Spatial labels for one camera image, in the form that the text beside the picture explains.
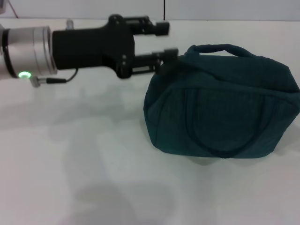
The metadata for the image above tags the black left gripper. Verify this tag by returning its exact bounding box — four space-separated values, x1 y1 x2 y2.
52 15 180 79

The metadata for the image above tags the teal fabric zipper bag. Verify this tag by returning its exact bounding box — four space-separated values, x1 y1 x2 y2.
143 43 300 159

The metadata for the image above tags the left arm cable with plug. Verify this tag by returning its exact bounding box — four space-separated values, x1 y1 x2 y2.
30 69 79 89

